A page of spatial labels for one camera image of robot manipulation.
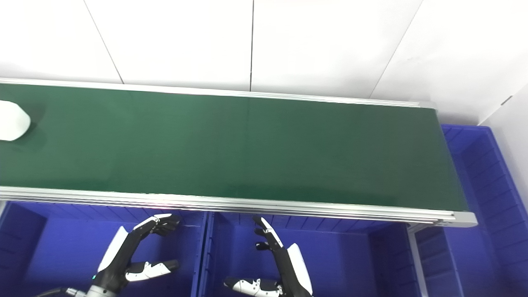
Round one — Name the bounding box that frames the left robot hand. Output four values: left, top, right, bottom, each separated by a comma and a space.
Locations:
93, 212, 181, 294

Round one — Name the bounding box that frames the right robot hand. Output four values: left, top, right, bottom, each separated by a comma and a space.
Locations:
224, 216, 313, 297

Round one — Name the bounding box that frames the white cylindrical plastic part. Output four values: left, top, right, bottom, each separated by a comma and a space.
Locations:
0, 100, 31, 141

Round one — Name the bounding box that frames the blue plastic bin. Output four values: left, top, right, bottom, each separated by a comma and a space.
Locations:
415, 124, 528, 297
0, 201, 209, 297
205, 212, 418, 297

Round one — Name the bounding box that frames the green conveyor belt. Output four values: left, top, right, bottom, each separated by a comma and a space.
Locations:
0, 78, 478, 228
0, 84, 469, 212

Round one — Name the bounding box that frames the silver conveyor leg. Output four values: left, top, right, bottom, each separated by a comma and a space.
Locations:
406, 225, 429, 297

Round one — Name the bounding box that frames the grey conveyor end cap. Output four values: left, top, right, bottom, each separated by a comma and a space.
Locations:
452, 212, 478, 228

